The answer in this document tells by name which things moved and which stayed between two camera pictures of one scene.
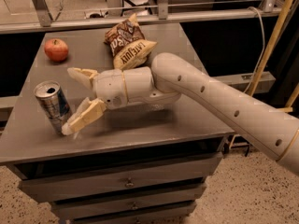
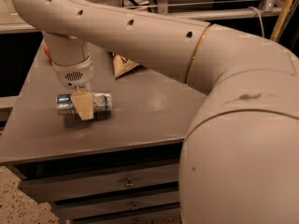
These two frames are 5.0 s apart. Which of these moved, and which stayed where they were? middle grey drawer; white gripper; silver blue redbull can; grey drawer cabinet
Moved: white gripper; silver blue redbull can
Stayed: middle grey drawer; grey drawer cabinet
